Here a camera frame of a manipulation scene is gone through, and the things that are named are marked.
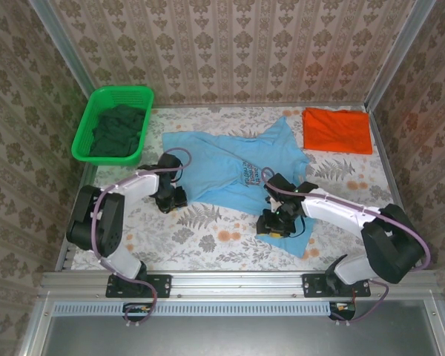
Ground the light blue t-shirt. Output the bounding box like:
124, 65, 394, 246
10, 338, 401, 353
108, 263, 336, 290
162, 116, 317, 259

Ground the green plastic basket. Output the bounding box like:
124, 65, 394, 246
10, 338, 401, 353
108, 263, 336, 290
70, 85, 156, 167

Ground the dark green t-shirt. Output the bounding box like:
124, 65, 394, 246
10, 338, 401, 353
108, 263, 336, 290
88, 105, 148, 158

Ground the orange folded t-shirt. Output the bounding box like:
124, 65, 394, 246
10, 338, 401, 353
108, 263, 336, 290
302, 107, 374, 155

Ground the grey metal panel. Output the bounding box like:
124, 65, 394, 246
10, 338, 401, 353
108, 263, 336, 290
20, 299, 445, 356

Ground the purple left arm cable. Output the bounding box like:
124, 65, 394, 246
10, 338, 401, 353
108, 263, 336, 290
90, 147, 192, 329

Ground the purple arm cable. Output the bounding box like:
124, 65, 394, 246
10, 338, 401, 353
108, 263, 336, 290
261, 166, 433, 328
90, 147, 192, 329

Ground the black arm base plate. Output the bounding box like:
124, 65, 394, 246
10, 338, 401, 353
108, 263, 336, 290
105, 273, 172, 299
302, 273, 372, 299

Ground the wide aluminium frame rail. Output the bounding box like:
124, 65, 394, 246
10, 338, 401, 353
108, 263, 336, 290
40, 270, 441, 300

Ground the aluminium side rail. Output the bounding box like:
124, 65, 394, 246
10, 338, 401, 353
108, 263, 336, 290
369, 111, 424, 270
55, 162, 99, 271

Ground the slotted grey cable duct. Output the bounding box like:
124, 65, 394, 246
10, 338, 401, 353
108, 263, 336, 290
53, 300, 331, 317

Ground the black wired connector box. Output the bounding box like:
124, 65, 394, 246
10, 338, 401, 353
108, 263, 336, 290
122, 302, 153, 322
329, 301, 357, 320

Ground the thin aluminium rail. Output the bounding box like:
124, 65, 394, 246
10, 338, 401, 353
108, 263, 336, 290
152, 102, 372, 111

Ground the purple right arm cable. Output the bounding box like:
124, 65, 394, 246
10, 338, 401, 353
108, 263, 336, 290
261, 166, 433, 328

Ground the aluminium frame post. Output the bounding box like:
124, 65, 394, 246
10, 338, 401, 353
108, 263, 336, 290
27, 0, 108, 112
365, 0, 437, 112

